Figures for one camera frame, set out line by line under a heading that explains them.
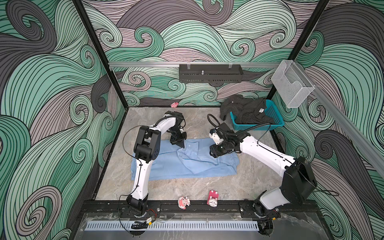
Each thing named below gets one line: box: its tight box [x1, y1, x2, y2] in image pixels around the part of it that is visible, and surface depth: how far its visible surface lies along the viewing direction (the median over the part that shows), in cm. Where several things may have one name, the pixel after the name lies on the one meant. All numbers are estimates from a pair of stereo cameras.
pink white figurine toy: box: [178, 196, 191, 210], surface depth 74 cm
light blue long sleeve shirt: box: [130, 138, 240, 181], surface depth 89 cm
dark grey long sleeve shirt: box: [219, 94, 275, 125], surface depth 112 cm
